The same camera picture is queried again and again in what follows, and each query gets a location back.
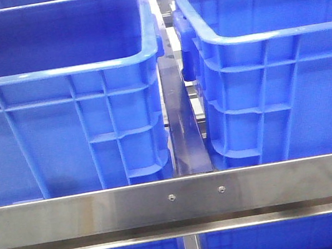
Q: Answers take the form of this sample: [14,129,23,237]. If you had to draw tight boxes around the lower right blue crate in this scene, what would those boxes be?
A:
[201,213,332,249]

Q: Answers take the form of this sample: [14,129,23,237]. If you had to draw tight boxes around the blue plastic crate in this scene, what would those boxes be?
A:
[0,0,173,207]
[173,0,332,170]

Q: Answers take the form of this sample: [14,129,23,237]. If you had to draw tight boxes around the right blue plastic crate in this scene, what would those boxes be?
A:
[173,0,332,170]

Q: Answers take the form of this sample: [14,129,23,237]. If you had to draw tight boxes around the left blue plastic crate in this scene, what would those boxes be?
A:
[0,0,173,207]

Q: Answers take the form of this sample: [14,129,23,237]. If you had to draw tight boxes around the steel front rack rail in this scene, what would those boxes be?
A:
[0,155,332,249]

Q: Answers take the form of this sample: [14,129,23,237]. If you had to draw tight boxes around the steel centre divider rail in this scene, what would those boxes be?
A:
[150,0,213,177]

